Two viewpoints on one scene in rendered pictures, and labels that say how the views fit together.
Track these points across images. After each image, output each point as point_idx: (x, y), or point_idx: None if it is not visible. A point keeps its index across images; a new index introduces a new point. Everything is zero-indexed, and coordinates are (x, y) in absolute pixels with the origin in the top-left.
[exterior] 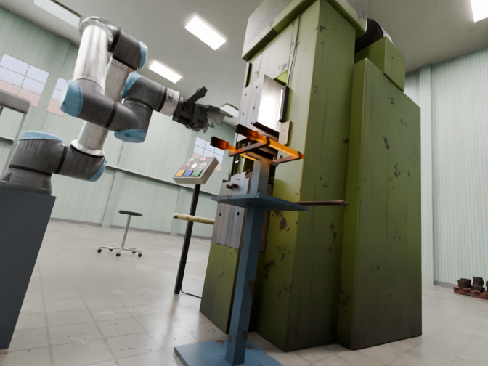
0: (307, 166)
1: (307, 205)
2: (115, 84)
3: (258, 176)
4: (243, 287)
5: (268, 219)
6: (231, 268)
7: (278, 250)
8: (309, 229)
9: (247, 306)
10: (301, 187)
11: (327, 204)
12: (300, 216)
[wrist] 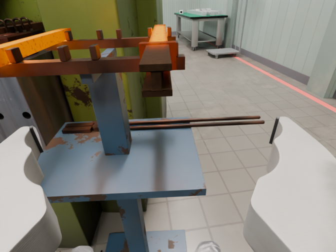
0: (120, 15)
1: (197, 121)
2: None
3: (121, 113)
4: (144, 242)
5: (68, 110)
6: (59, 203)
7: None
8: (136, 104)
9: (146, 244)
10: None
11: (231, 120)
12: (131, 100)
